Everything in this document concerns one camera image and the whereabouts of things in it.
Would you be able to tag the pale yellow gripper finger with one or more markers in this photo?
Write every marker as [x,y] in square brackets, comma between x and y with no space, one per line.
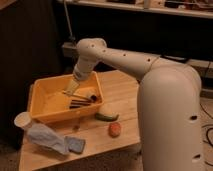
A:
[72,87]

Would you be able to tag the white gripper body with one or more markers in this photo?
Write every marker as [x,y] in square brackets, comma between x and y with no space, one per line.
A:
[81,72]

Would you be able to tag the light blue towel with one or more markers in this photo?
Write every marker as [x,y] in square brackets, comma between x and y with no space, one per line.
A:
[42,135]

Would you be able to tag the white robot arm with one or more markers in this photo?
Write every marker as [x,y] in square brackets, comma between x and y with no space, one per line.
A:
[168,103]

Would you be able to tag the yellow plastic tray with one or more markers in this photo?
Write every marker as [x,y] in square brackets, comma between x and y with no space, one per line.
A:
[49,104]

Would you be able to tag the metal pole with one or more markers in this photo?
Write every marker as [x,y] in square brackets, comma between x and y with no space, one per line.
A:
[71,36]

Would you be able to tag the green and white vegetable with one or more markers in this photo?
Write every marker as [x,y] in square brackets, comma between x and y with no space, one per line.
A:
[106,114]

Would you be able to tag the white paper cup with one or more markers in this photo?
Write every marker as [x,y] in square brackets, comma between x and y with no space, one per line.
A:
[23,120]

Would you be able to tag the blue sponge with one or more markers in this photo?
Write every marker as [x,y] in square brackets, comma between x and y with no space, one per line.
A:
[75,145]

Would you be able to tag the wooden shelf board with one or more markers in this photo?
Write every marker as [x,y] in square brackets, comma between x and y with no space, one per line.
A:
[146,7]

